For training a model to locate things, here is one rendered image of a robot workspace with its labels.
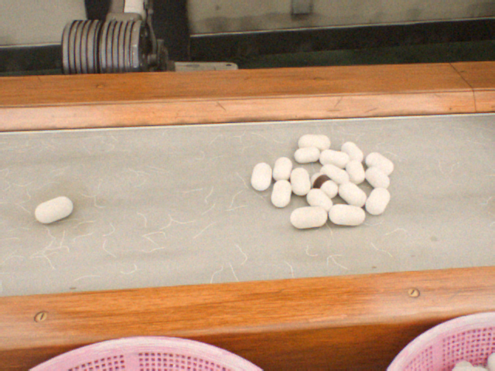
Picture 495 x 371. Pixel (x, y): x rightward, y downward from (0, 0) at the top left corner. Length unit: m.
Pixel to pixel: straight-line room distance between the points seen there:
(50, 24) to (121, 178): 2.07
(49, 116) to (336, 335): 0.47
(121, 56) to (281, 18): 1.91
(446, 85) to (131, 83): 0.44
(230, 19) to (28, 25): 0.90
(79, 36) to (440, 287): 0.64
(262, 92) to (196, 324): 0.40
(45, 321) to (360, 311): 0.25
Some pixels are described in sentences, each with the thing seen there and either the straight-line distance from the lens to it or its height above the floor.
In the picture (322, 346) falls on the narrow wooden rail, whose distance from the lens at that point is 0.47.
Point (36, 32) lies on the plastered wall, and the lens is 2.71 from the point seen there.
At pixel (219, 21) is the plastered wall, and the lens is 2.68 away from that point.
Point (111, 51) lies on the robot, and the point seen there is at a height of 0.77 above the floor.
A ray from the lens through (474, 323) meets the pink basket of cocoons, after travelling 0.48.
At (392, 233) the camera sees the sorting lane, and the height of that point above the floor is 0.74.
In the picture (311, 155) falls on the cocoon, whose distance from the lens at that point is 0.65.
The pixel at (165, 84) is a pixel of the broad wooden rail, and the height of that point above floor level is 0.76.
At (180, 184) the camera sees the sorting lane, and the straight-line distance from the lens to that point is 0.62.
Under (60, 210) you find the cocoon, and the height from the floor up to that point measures 0.75.
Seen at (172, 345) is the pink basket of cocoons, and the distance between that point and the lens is 0.43.
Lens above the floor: 1.11
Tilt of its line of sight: 37 degrees down
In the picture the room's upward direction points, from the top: 1 degrees clockwise
